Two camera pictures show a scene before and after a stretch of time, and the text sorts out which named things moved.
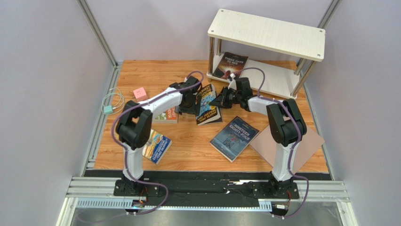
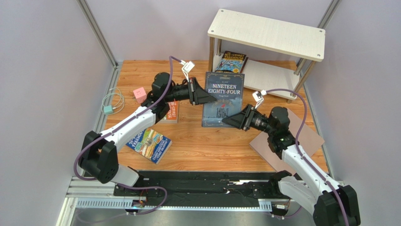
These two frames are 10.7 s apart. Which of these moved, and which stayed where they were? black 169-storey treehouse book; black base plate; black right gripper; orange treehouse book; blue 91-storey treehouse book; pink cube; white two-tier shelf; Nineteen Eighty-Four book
Moved: black right gripper; black 169-storey treehouse book; Nineteen Eighty-Four book
Stayed: white two-tier shelf; blue 91-storey treehouse book; orange treehouse book; black base plate; pink cube
